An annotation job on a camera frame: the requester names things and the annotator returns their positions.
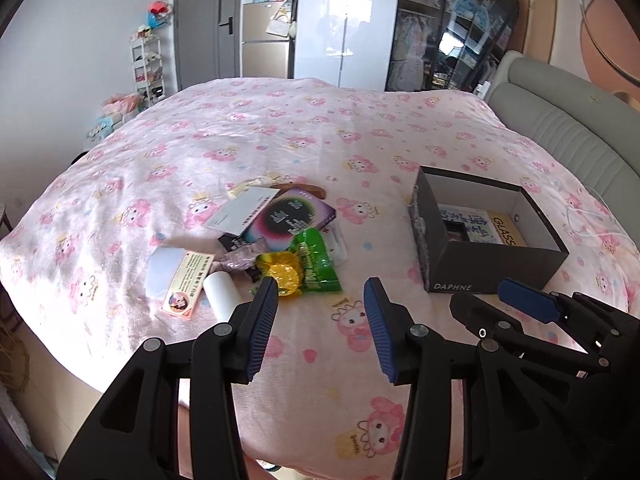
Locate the red plush toy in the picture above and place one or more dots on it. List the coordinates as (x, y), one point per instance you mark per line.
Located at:
(159, 9)

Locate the golden fridge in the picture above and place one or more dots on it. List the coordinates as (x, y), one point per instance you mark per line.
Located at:
(265, 55)

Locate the green snack packet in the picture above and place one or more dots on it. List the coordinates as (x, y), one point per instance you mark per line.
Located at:
(315, 260)

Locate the beige bed frame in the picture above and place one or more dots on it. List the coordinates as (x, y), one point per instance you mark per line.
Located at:
(55, 390)

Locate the clear plastic bag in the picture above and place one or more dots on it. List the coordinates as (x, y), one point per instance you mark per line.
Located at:
(336, 245)

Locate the black skateboard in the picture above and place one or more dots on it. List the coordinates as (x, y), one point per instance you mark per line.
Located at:
(492, 20)

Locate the black cardboard box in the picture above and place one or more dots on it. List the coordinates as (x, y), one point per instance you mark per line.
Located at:
(480, 270)

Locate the dark glass cabinet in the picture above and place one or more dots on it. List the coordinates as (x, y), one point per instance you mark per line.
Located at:
(415, 35)

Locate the white glossy wardrobe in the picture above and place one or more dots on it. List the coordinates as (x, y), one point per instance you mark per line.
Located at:
(345, 20)

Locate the blue printed packet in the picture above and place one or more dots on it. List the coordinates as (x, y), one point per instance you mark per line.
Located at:
(467, 220)

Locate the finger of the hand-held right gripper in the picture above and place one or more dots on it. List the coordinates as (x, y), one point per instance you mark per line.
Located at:
(520, 332)
(532, 302)

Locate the pink plush pile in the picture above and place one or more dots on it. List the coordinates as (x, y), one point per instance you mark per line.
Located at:
(120, 104)

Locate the white card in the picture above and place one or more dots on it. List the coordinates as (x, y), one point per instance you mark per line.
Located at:
(240, 210)

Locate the clear wrapped pink item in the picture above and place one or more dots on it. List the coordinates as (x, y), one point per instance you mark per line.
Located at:
(235, 257)

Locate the purple rainbow print box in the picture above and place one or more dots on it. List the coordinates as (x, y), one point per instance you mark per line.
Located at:
(292, 215)

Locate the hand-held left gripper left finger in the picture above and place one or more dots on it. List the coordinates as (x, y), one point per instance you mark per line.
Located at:
(262, 327)

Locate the yellow round container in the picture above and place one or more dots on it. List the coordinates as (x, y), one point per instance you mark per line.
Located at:
(280, 272)

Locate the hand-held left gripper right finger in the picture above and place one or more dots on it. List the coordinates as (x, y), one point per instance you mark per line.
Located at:
(380, 330)

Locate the grey-green padded headboard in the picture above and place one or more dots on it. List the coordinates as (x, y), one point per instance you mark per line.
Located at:
(560, 120)

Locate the brown wooden comb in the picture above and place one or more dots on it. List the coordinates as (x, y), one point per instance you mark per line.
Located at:
(305, 191)

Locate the paper sheet on fridge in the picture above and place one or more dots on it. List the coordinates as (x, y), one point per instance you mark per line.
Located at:
(280, 22)

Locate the light blue packet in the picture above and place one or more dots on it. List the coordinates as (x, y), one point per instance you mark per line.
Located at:
(162, 270)

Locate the pink printed blanket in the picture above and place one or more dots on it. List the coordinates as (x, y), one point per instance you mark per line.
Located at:
(300, 135)

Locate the cream clear wrapper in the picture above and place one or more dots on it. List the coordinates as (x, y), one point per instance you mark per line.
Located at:
(250, 183)

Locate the grey door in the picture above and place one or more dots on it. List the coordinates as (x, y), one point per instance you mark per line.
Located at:
(200, 25)

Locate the white roll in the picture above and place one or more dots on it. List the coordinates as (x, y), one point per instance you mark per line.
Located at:
(220, 295)

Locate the white shelf rack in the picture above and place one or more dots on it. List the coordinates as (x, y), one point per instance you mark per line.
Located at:
(150, 67)

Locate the pink printed card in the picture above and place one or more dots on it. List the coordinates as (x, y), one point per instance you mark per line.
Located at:
(186, 285)

